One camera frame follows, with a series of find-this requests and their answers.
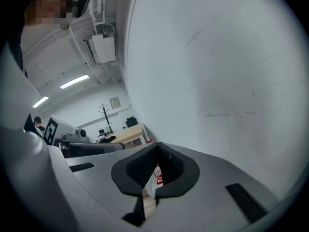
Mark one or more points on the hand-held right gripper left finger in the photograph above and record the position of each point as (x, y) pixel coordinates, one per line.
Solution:
(108, 175)

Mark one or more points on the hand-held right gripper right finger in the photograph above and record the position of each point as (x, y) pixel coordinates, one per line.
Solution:
(205, 185)

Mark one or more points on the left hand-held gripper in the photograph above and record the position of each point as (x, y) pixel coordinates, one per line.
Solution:
(51, 130)

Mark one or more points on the black cloth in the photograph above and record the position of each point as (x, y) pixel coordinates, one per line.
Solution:
(108, 139)

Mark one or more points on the black coat rack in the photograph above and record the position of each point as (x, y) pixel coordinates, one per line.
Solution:
(106, 116)

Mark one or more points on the wooden table white legs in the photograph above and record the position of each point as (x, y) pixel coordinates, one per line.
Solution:
(130, 134)

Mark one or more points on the white plastic bags red print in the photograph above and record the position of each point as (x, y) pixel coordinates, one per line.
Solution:
(154, 180)

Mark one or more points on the long ceiling light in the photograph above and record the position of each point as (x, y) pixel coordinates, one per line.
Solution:
(74, 81)
(40, 101)

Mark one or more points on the white air conditioner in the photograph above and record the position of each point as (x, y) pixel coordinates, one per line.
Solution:
(103, 48)

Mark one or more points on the person's head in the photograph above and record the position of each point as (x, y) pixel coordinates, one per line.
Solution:
(48, 6)

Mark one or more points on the framed wall notice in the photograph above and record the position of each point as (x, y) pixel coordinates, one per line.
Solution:
(115, 103)

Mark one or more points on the black head-worn camera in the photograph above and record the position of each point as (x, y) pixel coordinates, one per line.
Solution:
(83, 4)

